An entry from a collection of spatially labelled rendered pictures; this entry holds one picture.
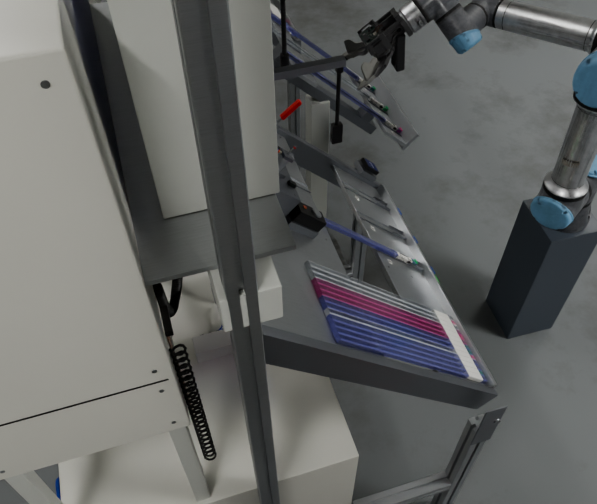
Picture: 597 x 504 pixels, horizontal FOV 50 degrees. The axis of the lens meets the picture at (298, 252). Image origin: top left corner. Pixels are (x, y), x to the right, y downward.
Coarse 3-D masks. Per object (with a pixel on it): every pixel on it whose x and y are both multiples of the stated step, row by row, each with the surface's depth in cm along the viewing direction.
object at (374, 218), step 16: (336, 176) 166; (352, 176) 174; (352, 192) 165; (368, 192) 174; (352, 208) 159; (368, 208) 166; (384, 208) 174; (368, 224) 158; (384, 224) 165; (384, 240) 158; (400, 240) 167; (384, 256) 151; (384, 272) 146; (400, 272) 151; (416, 272) 159; (400, 288) 145; (416, 288) 152; (432, 304) 152
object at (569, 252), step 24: (528, 216) 200; (528, 240) 203; (552, 240) 191; (576, 240) 194; (504, 264) 223; (528, 264) 206; (552, 264) 201; (576, 264) 205; (504, 288) 226; (528, 288) 210; (552, 288) 213; (504, 312) 230; (528, 312) 221; (552, 312) 226
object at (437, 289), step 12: (384, 192) 179; (396, 216) 173; (408, 228) 171; (408, 240) 168; (420, 252) 165; (420, 264) 163; (432, 276) 160; (432, 288) 159; (444, 300) 155; (444, 312) 154; (456, 324) 151; (468, 336) 148; (480, 360) 144; (492, 384) 141
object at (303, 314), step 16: (304, 192) 142; (304, 240) 126; (320, 240) 131; (272, 256) 113; (288, 256) 117; (304, 256) 121; (320, 256) 126; (336, 256) 132; (288, 272) 113; (304, 272) 117; (288, 288) 109; (304, 288) 113; (288, 304) 106; (304, 304) 109; (320, 304) 113; (272, 320) 99; (288, 320) 102; (304, 320) 106; (320, 320) 110; (320, 336) 106; (368, 352) 114
